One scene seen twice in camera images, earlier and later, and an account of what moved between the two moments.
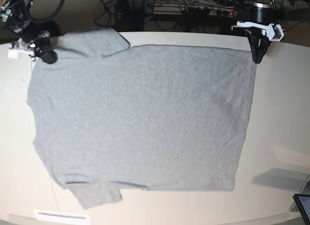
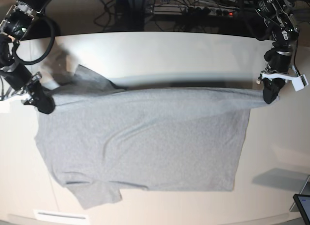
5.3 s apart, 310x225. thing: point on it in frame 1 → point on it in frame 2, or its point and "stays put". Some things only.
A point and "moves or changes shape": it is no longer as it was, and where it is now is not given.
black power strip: x=194 y=11 stays put
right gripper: x=259 y=44 → x=271 y=87
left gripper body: x=38 y=41 → x=34 y=89
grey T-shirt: x=109 y=115 moves or changes shape
